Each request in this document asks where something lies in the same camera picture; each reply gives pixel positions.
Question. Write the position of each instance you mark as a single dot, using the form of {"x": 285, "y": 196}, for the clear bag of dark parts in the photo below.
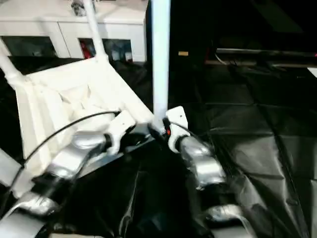
{"x": 76, "y": 7}

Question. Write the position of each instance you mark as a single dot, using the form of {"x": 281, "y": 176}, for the white flat board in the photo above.
{"x": 313, "y": 74}

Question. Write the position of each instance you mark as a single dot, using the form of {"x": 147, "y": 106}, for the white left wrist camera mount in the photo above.
{"x": 123, "y": 121}

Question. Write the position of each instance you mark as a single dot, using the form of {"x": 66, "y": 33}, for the black plastic mat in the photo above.
{"x": 247, "y": 136}

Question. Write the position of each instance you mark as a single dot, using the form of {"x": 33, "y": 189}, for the white plastic table leg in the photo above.
{"x": 95, "y": 32}
{"x": 8, "y": 64}
{"x": 161, "y": 62}
{"x": 8, "y": 171}

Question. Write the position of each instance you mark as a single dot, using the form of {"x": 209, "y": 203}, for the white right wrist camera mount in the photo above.
{"x": 177, "y": 115}

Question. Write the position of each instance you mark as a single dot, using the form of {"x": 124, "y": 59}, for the white cabinet with glass doors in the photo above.
{"x": 123, "y": 29}

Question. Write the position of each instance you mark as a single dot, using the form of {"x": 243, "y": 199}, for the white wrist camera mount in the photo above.
{"x": 177, "y": 115}
{"x": 123, "y": 121}

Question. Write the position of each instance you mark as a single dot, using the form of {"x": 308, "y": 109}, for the small beige block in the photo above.
{"x": 183, "y": 53}

